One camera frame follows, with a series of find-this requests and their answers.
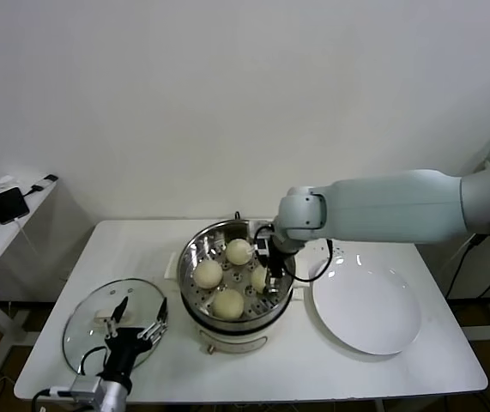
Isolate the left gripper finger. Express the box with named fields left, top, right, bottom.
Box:
left=105, top=295, right=129, bottom=340
left=137, top=298, right=168, bottom=344

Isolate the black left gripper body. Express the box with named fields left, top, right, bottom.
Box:
left=103, top=328, right=154, bottom=379

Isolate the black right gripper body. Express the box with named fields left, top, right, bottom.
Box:
left=265, top=238, right=297, bottom=280

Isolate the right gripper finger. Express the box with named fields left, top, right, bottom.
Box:
left=265, top=274, right=284, bottom=297

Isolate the white steamed baozi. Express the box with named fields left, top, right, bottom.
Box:
left=249, top=266, right=268, bottom=294
left=211, top=288, right=245, bottom=321
left=226, top=238, right=254, bottom=266
left=194, top=260, right=224, bottom=289

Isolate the glass pot lid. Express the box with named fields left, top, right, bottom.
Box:
left=62, top=278, right=170, bottom=381

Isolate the stainless steel steamer basket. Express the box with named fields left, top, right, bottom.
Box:
left=177, top=220, right=297, bottom=327

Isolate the white round plate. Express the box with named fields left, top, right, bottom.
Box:
left=312, top=254, right=423, bottom=356

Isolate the black smartphone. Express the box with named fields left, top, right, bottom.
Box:
left=0, top=186, right=32, bottom=226

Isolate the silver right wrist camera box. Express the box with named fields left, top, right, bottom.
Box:
left=251, top=225, right=274, bottom=258

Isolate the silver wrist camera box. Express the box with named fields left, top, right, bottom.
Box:
left=46, top=377, right=102, bottom=403
left=251, top=225, right=274, bottom=258

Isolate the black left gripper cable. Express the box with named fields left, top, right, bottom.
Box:
left=78, top=345, right=109, bottom=374

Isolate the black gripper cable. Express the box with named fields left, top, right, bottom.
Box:
left=78, top=345, right=109, bottom=374
left=289, top=238, right=335, bottom=282

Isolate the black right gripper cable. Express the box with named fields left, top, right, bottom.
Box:
left=289, top=238, right=335, bottom=282

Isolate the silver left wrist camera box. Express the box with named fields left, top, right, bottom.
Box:
left=46, top=377, right=102, bottom=403

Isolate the thin white charging cable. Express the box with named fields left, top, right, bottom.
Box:
left=12, top=217, right=46, bottom=258

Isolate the black cable with connectors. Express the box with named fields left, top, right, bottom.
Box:
left=20, top=173, right=60, bottom=197

